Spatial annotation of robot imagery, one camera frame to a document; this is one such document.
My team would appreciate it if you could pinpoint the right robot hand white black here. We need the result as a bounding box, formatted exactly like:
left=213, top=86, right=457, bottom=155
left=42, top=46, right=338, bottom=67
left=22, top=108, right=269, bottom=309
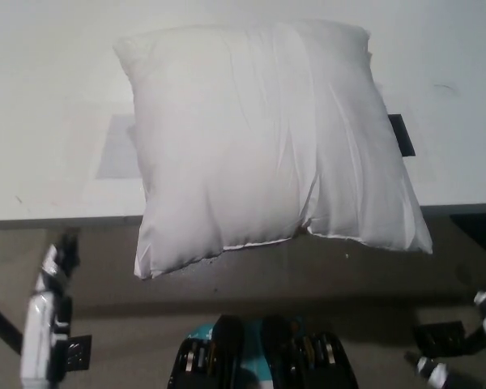
left=403, top=289, right=486, bottom=389

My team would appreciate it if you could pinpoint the white square pillow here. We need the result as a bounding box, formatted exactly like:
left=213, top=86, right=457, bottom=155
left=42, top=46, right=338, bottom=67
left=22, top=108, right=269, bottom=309
left=113, top=19, right=433, bottom=281

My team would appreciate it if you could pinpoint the robot torso black teal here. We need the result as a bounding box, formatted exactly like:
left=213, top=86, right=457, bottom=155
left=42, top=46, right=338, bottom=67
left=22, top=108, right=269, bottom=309
left=168, top=314, right=360, bottom=389

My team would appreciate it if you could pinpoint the black tape strip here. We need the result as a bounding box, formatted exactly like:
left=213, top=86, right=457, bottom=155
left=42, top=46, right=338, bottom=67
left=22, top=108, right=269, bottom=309
left=387, top=114, right=416, bottom=158

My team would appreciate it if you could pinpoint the black diagonal table leg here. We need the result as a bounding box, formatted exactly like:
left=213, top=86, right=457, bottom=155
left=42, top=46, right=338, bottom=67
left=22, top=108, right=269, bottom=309
left=0, top=290, right=26, bottom=360

